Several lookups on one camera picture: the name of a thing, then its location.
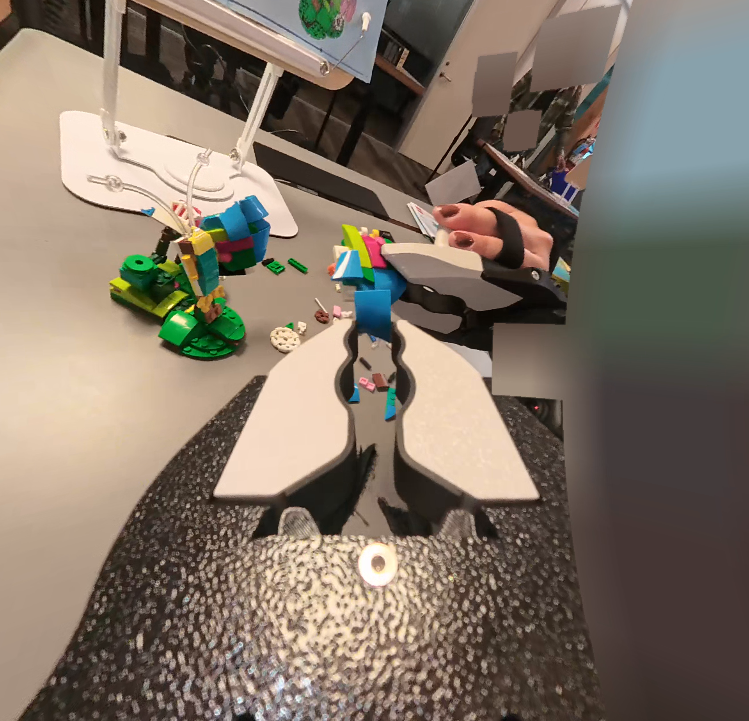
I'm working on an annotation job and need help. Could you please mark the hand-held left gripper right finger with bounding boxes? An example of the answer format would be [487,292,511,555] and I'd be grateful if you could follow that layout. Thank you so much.
[390,320,541,505]

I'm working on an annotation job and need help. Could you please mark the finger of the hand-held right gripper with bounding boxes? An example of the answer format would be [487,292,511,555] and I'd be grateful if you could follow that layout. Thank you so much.
[404,290,472,333]
[380,241,523,313]

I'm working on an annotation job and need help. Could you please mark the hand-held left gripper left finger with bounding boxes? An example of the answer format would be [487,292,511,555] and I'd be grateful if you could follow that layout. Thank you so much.
[212,322,359,505]

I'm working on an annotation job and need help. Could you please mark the blue multicoloured lego assembly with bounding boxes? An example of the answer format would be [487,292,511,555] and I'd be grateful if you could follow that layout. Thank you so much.
[328,223,410,342]

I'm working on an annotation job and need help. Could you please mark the scattered small lego pieces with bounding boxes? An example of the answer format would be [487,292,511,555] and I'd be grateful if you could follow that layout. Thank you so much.
[260,255,401,423]

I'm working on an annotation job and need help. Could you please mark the colourful lego bird model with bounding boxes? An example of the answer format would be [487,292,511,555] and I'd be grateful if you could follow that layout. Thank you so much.
[108,194,273,360]

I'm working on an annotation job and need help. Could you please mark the lego instruction booklet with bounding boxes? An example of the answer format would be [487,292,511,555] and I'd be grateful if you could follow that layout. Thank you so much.
[170,0,392,85]

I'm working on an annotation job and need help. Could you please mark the person's right hand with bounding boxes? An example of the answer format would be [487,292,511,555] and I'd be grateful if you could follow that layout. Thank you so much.
[433,201,555,272]

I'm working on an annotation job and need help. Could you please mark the small printed leaflet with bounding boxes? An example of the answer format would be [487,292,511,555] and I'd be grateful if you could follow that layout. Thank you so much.
[405,201,441,234]

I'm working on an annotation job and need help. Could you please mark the brown desk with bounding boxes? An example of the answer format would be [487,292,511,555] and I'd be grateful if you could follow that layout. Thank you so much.
[474,137,580,212]

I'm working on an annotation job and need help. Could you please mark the white door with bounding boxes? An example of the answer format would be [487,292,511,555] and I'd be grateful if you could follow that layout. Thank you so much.
[393,0,577,174]

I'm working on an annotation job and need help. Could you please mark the clear plastic tube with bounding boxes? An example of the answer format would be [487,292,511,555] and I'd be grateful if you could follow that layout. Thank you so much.
[184,149,214,227]
[87,171,182,224]

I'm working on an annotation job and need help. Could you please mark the white wooden book stand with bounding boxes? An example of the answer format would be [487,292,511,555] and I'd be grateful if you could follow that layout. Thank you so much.
[59,0,359,240]

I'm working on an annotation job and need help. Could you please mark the wooden wall shelf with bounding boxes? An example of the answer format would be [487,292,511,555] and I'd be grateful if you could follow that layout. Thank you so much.
[374,27,428,96]

